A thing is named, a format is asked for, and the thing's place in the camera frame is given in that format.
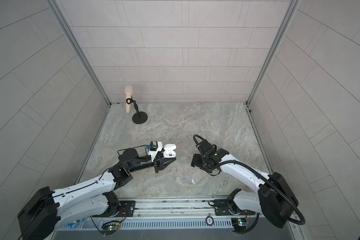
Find poker chip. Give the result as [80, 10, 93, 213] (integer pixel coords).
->
[206, 216, 214, 226]

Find white earbud charging case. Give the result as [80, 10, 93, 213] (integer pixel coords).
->
[163, 144, 177, 158]

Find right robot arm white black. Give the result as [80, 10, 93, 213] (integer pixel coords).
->
[191, 135, 306, 228]

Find black corrugated cable conduit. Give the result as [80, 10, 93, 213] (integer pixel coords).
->
[192, 134, 306, 235]

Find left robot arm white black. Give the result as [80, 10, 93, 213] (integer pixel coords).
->
[18, 142, 176, 240]

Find circuit board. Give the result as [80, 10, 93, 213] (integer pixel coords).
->
[231, 218, 248, 233]
[102, 221, 121, 231]

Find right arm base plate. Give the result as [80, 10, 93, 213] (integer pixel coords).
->
[208, 200, 256, 216]

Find left circuit board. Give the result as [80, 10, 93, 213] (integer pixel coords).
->
[102, 221, 121, 231]

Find aluminium rail frame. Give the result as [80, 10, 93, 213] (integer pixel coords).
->
[46, 196, 299, 230]

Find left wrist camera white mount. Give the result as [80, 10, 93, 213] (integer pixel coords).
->
[146, 141, 163, 162]

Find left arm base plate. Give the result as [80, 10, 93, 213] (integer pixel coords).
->
[101, 201, 136, 218]

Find right circuit board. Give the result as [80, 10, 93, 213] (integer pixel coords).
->
[231, 218, 248, 233]

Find beige microphone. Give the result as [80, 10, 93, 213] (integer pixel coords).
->
[125, 86, 133, 114]

